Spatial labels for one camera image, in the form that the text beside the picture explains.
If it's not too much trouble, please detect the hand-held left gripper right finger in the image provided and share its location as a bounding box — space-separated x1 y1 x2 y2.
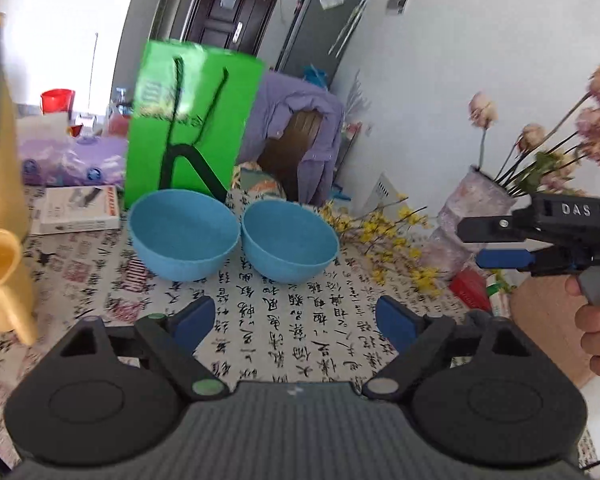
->
362 296 538 402

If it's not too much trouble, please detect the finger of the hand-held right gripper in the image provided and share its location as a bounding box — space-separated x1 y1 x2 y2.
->
476 249 536 275
456 215 531 243

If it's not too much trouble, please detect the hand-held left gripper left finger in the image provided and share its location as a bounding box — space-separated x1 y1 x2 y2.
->
57 296 231 402

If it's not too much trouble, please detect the blue bowl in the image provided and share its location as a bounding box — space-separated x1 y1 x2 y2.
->
127 189 242 282
241 201 340 283

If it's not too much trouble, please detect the person's right hand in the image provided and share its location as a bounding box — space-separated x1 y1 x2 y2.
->
565 275 600 386

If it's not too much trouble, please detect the pink textured vase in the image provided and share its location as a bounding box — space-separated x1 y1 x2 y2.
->
425 167 518 281

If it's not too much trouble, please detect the white green box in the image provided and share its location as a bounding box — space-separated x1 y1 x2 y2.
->
485 280 512 317

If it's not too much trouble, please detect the red box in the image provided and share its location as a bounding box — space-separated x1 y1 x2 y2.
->
449 267 493 311

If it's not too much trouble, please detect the yellow flower branch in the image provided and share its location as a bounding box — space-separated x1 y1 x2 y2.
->
320 192 446 293

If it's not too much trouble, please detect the dried rose bouquet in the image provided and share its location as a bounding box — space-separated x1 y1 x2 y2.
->
469 62 600 196

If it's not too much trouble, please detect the white flat box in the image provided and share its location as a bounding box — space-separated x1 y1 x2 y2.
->
29 185 122 236

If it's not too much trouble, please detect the purple jacket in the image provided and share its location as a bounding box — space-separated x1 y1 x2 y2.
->
242 71 346 206

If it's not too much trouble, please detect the green paper bag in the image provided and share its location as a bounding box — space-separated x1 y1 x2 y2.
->
124 39 266 208

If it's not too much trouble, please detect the wooden chair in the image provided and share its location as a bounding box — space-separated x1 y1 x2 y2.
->
256 109 326 201

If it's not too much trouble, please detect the purple plastic package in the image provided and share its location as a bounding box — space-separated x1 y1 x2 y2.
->
17 135 130 188

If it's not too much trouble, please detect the grey refrigerator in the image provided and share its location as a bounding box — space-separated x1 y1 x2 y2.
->
275 0 371 92

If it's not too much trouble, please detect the red cup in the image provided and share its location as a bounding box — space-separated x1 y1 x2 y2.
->
41 89 76 117

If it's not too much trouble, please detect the dark brown door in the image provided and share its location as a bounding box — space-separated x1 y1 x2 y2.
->
182 0 288 56

